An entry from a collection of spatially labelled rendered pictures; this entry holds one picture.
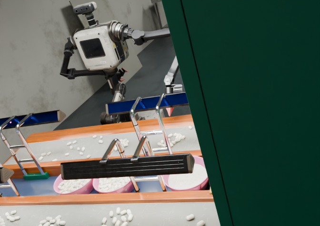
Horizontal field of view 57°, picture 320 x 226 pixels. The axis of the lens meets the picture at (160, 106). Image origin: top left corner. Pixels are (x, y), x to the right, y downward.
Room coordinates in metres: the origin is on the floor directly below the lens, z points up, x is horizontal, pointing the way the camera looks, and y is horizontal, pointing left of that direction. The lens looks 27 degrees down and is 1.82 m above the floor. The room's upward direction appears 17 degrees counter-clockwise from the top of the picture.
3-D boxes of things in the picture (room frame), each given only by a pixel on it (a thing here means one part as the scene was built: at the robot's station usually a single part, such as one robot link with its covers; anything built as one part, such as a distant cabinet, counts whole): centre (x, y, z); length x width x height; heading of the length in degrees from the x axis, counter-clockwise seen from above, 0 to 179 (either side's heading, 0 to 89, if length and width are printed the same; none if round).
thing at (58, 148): (1.79, 0.41, 0.73); 1.81 x 0.30 x 0.02; 69
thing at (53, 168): (1.62, 0.48, 0.71); 1.81 x 0.05 x 0.11; 69
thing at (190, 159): (1.05, 0.23, 1.08); 0.62 x 0.08 x 0.07; 69
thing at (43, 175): (1.85, 0.97, 0.90); 0.20 x 0.19 x 0.45; 69
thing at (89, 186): (1.51, 0.64, 0.72); 0.27 x 0.27 x 0.10
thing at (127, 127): (1.98, 0.34, 0.67); 1.81 x 0.12 x 0.19; 69
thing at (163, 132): (1.50, 0.06, 0.90); 0.20 x 0.19 x 0.45; 69
